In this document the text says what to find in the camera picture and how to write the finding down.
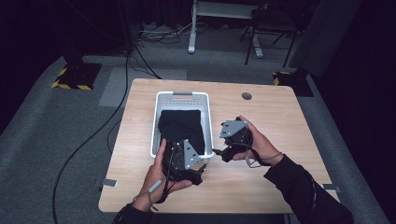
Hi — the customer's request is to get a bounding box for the gray wrist cord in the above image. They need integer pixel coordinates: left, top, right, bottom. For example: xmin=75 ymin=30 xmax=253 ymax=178
xmin=133 ymin=178 xmax=166 ymax=213
xmin=245 ymin=151 xmax=284 ymax=170

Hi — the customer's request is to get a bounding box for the gray table edge clip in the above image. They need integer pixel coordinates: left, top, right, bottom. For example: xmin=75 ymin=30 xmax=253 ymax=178
xmin=321 ymin=183 xmax=342 ymax=192
xmin=102 ymin=177 xmax=119 ymax=189

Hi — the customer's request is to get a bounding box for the white plastic basket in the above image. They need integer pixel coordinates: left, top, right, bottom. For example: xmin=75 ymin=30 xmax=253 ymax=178
xmin=149 ymin=91 xmax=215 ymax=165

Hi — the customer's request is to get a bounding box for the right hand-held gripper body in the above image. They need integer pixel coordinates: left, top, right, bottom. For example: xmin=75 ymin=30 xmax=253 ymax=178
xmin=219 ymin=116 xmax=254 ymax=158

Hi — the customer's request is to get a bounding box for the white desk frame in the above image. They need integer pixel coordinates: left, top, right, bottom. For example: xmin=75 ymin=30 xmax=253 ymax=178
xmin=188 ymin=0 xmax=265 ymax=59

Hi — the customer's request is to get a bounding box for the gray floor mat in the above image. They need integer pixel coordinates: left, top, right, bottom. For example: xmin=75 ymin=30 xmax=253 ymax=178
xmin=98 ymin=66 xmax=188 ymax=108

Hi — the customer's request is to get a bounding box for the long black floor cable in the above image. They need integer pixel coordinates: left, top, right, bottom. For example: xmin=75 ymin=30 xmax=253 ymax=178
xmin=50 ymin=52 xmax=132 ymax=224

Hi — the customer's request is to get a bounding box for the person's left hand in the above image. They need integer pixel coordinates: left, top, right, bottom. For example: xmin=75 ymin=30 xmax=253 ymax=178
xmin=132 ymin=138 xmax=193 ymax=214

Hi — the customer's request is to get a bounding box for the black upright pole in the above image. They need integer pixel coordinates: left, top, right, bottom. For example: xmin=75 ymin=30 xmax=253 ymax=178
xmin=117 ymin=0 xmax=139 ymax=53

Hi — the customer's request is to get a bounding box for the black cloth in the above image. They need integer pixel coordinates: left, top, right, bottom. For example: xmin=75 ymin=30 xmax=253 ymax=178
xmin=157 ymin=109 xmax=205 ymax=156

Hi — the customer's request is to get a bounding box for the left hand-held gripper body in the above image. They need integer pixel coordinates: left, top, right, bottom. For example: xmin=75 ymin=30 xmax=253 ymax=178
xmin=163 ymin=138 xmax=203 ymax=185

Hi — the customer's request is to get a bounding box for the short black floor cable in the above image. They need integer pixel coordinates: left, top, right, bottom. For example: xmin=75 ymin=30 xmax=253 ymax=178
xmin=106 ymin=119 xmax=122 ymax=155

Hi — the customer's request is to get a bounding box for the black folding stand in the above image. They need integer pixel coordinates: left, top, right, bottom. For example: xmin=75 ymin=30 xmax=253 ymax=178
xmin=239 ymin=3 xmax=301 ymax=68

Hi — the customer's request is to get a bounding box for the gray upright panel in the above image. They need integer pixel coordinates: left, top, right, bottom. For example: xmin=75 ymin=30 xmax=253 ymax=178
xmin=289 ymin=0 xmax=364 ymax=78

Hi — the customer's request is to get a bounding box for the striped black stand base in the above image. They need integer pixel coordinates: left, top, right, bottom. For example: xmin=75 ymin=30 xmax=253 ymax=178
xmin=272 ymin=68 xmax=315 ymax=98
xmin=50 ymin=63 xmax=103 ymax=91

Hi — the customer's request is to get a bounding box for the person's right hand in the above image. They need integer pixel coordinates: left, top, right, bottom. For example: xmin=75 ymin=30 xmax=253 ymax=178
xmin=232 ymin=115 xmax=285 ymax=168

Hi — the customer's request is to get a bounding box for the bundle of floor cables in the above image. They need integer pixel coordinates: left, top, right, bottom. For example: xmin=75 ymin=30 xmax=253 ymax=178
xmin=138 ymin=21 xmax=191 ymax=45

